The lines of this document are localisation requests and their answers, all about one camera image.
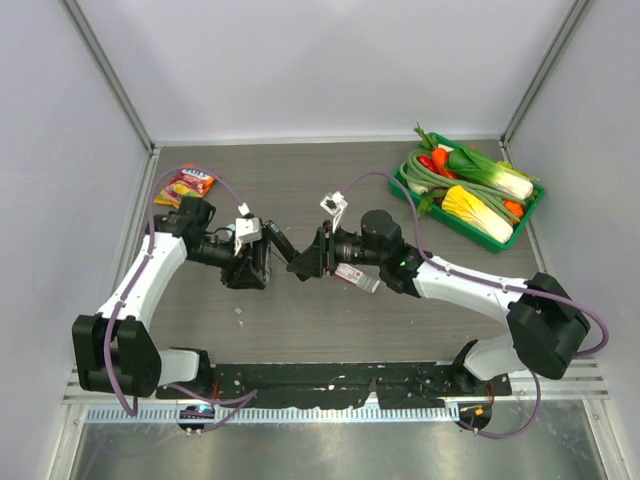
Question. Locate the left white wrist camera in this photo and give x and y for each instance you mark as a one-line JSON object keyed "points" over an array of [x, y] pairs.
{"points": [[248, 229]]}

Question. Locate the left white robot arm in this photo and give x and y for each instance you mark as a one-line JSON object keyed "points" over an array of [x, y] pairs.
{"points": [[114, 351]]}

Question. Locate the red chili pepper toy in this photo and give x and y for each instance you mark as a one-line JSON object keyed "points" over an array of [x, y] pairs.
{"points": [[428, 163]]}

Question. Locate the green bok choy toy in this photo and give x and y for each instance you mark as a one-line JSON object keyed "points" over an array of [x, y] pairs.
{"points": [[476, 167]]}

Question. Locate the small orange carrot toy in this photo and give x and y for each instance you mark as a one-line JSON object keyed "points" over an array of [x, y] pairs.
{"points": [[514, 207]]}

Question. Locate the white slotted cable duct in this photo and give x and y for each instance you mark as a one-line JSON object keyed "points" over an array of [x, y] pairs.
{"points": [[192, 414]]}

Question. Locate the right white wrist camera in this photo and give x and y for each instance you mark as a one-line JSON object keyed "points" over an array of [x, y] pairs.
{"points": [[335, 205]]}

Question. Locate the black large stapler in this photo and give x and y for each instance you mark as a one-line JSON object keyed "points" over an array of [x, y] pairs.
{"points": [[270, 236]]}

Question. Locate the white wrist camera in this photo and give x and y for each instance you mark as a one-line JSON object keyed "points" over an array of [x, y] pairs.
{"points": [[335, 205], [248, 229]]}

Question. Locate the yellow napa cabbage toy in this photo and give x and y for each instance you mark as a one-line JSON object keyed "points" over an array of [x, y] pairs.
{"points": [[470, 209]]}

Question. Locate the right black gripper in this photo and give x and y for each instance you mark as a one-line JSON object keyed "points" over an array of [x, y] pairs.
{"points": [[311, 261]]}

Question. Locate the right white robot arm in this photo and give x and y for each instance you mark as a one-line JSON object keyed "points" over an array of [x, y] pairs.
{"points": [[545, 329]]}

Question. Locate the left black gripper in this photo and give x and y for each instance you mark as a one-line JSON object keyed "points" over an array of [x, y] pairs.
{"points": [[242, 274]]}

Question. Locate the green long beans toy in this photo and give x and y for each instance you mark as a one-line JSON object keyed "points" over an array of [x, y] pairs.
{"points": [[418, 176]]}

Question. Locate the red staple box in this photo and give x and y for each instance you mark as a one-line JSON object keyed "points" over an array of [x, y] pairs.
{"points": [[357, 277]]}

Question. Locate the orange candy bag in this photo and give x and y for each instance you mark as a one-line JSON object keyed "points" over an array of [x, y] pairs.
{"points": [[189, 181]]}

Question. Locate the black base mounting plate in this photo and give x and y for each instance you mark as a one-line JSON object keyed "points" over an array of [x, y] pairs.
{"points": [[397, 385]]}

